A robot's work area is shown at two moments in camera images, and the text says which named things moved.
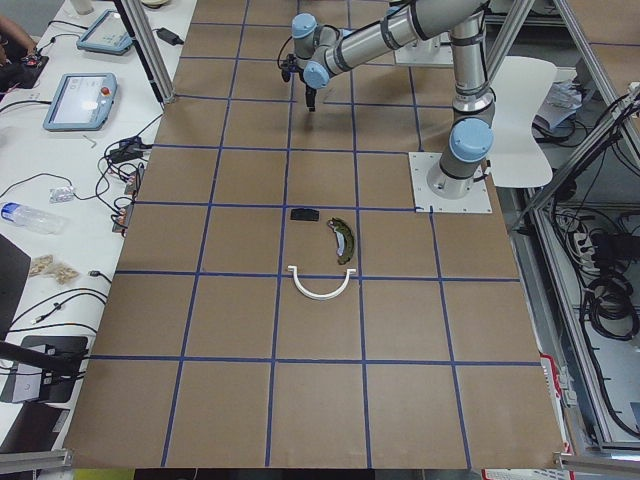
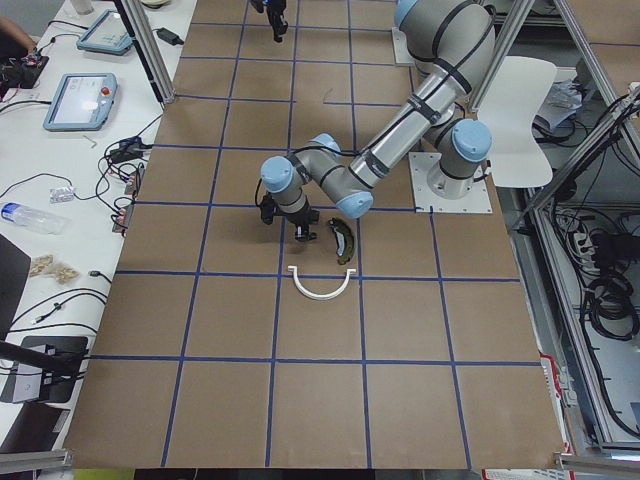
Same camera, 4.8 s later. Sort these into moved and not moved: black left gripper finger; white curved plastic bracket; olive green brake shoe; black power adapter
Moved: black left gripper finger
Not moved: olive green brake shoe; white curved plastic bracket; black power adapter
